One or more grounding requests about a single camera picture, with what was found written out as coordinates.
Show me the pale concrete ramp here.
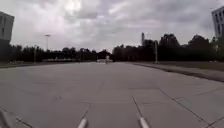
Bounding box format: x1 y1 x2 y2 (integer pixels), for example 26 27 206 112
96 55 114 64

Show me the grass strip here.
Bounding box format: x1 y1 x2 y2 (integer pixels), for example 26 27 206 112
0 60 84 69
139 60 224 72

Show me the white building with window grid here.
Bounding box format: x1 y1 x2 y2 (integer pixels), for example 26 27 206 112
211 5 224 38

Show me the grey pole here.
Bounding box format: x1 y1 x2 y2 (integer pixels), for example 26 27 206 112
153 40 159 65
33 45 37 64

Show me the robot's own part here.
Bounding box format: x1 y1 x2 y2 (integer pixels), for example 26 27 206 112
77 117 88 128
139 116 150 128

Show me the row of dark trees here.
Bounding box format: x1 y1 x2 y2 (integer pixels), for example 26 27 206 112
0 42 112 63
111 33 224 63

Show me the pale building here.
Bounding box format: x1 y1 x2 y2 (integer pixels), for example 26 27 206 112
0 11 15 44

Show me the grey concrete slab pavement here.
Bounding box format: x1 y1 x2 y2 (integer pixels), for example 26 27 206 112
0 61 224 128

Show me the tall floodlight mast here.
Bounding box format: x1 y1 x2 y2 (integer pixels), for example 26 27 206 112
44 33 52 52

